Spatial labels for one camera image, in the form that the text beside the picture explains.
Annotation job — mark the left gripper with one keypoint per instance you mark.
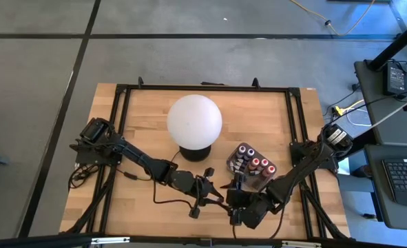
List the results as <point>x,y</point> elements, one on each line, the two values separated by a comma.
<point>189,182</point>

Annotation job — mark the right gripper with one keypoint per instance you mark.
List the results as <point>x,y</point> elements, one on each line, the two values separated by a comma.
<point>255,210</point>

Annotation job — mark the small black food coloring bottle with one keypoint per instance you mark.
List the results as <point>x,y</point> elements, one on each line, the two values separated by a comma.
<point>233,165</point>

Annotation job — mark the dark vial rack tray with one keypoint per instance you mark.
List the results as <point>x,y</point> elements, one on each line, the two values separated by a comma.
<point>232,156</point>

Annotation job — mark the orange food coloring bottle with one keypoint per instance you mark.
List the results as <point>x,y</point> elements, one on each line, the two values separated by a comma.
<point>255,162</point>

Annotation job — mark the purple food coloring bottle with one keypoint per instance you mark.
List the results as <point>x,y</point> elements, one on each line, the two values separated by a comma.
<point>241,150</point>

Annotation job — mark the blue food coloring bottle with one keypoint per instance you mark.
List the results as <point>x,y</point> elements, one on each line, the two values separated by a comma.
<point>250,153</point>

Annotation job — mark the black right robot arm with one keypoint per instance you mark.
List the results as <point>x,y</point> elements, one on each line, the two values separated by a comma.
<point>310,162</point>

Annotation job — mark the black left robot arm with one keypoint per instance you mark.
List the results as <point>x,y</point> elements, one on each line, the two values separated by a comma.
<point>137,158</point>

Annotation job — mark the white globe table lamp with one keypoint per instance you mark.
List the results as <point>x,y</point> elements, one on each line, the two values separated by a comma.
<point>194,120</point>

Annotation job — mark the yellow power plug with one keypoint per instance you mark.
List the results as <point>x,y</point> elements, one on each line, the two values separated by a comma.
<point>339,110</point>

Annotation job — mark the gray desk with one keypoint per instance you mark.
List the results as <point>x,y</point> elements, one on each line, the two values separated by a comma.
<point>375,193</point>
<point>396,131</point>

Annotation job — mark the black keyboard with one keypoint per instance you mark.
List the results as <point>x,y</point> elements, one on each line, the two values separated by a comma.
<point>406,179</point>

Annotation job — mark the black power adapter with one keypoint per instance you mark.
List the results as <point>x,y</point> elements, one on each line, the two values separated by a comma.
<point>396,79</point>

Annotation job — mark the black camera rig beam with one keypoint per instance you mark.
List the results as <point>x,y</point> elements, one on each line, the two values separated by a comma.
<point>203,242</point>

